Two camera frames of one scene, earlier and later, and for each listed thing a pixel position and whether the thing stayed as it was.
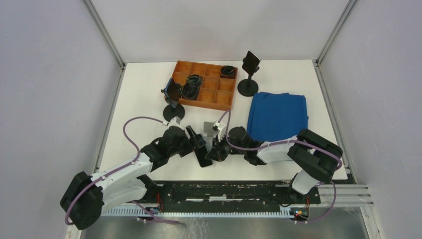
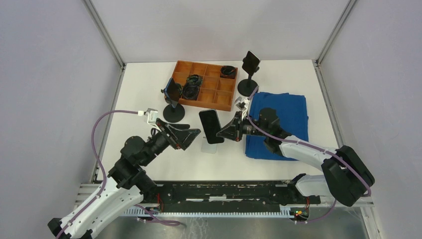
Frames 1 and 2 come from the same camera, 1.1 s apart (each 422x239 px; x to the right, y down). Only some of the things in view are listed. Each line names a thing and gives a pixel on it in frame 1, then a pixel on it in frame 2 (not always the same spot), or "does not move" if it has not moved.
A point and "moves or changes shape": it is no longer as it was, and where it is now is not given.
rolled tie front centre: (190, 92) does not move
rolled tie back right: (228, 70) does not move
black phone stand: (248, 87) does not move
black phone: (250, 63) does not move
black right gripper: (216, 153) to (232, 132)
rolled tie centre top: (194, 80) does not move
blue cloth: (276, 116) does not move
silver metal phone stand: (208, 128) moves or changes shape
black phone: (200, 153) to (210, 123)
